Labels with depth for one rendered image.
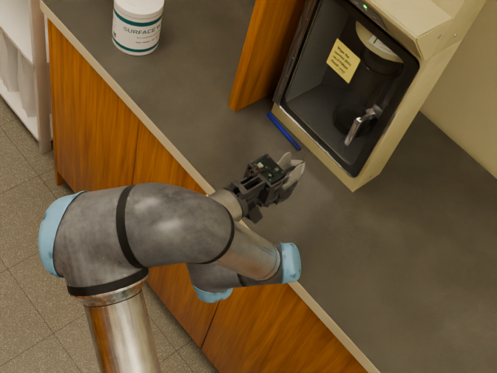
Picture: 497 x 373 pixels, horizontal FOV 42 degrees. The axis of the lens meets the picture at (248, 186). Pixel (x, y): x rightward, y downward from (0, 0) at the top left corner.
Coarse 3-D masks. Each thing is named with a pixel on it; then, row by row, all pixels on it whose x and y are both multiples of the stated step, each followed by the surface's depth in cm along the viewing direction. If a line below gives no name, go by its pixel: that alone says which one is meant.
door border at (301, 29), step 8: (312, 0) 145; (304, 8) 147; (312, 8) 146; (304, 16) 149; (304, 24) 150; (296, 32) 153; (304, 32) 151; (296, 40) 154; (296, 48) 156; (296, 56) 157; (288, 64) 160; (288, 72) 162; (280, 80) 165; (280, 88) 167; (280, 96) 168
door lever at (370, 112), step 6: (366, 114) 145; (372, 114) 146; (354, 120) 144; (360, 120) 143; (354, 126) 145; (360, 126) 145; (348, 132) 148; (354, 132) 146; (348, 138) 148; (348, 144) 150
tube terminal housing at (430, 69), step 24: (432, 0) 123; (456, 0) 119; (480, 0) 124; (456, 24) 125; (456, 48) 136; (432, 72) 136; (408, 96) 138; (288, 120) 172; (408, 120) 152; (312, 144) 169; (384, 144) 153; (336, 168) 166
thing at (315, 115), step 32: (320, 0) 143; (320, 32) 147; (352, 32) 140; (384, 32) 134; (320, 64) 152; (384, 64) 137; (416, 64) 131; (288, 96) 166; (320, 96) 157; (352, 96) 149; (384, 96) 141; (320, 128) 162; (384, 128) 146; (352, 160) 158
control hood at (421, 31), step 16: (368, 0) 119; (384, 0) 120; (400, 0) 121; (416, 0) 122; (384, 16) 119; (400, 16) 118; (416, 16) 119; (432, 16) 120; (448, 16) 121; (400, 32) 119; (416, 32) 116; (432, 32) 118; (416, 48) 120; (432, 48) 125
